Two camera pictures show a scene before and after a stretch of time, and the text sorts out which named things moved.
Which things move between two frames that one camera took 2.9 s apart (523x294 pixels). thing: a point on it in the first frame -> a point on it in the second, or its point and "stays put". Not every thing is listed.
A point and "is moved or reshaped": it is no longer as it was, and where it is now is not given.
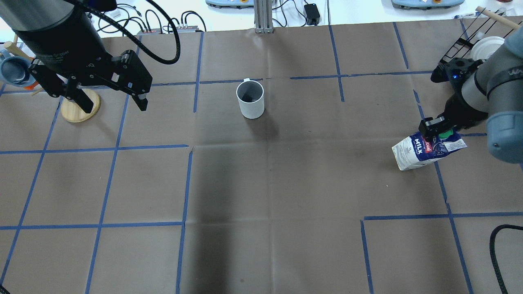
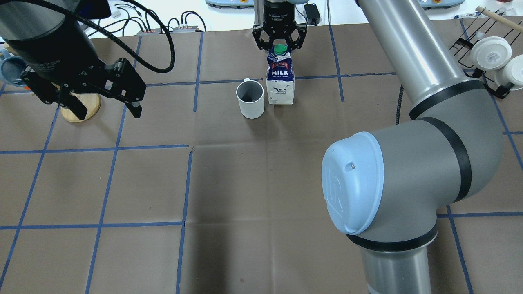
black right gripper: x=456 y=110 -> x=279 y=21
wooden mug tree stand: x=69 y=110 stays put
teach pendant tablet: x=232 y=4 stays put
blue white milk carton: x=416 y=150 is moved or reshaped
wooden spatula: x=483 y=10 stays put
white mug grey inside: x=250 y=96 stays put
